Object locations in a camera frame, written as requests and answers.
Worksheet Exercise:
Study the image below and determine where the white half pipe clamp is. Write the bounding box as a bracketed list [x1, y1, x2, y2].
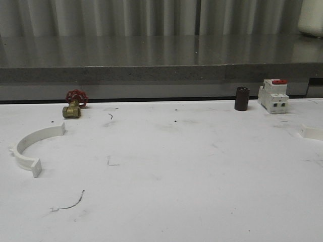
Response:
[300, 124, 323, 141]
[9, 129, 43, 178]

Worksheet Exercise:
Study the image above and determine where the grey stone counter shelf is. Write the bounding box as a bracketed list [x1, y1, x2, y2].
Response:
[1, 34, 322, 103]

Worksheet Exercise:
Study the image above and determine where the white circuit breaker red switch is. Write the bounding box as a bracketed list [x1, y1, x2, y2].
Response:
[258, 79, 289, 114]

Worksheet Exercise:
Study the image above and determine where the white container on counter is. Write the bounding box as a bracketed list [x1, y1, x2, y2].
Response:
[298, 0, 322, 38]

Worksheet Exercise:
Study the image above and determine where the grey pleated curtain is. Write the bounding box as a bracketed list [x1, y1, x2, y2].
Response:
[1, 1, 302, 37]

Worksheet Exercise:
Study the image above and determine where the dark brown cylinder coupling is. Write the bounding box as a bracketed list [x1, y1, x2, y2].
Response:
[234, 87, 250, 111]

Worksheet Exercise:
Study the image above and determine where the brass valve red handwheel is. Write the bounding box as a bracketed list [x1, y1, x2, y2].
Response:
[62, 89, 88, 118]

